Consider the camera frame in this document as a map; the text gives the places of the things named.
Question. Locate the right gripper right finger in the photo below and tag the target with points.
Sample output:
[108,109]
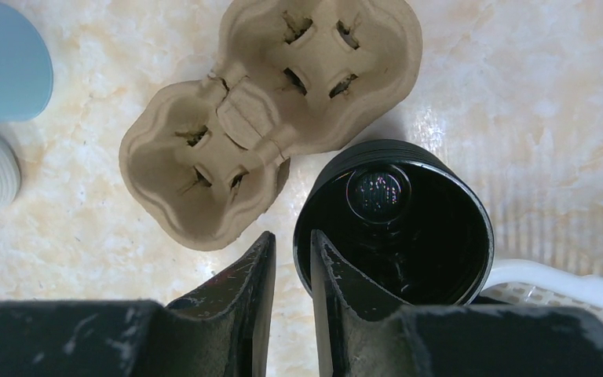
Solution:
[364,330]

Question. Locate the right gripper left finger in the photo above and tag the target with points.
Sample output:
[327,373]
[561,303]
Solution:
[220,328]

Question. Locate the stack of black cups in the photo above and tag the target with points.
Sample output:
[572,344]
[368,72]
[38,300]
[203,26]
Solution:
[403,218]

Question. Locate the white plastic basket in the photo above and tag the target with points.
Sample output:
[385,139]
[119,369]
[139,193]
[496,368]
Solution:
[527,283]

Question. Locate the brown pulp cup carrier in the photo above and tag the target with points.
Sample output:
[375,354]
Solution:
[206,158]

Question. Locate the blue straw holder cup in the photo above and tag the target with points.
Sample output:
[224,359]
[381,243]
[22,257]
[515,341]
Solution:
[26,70]

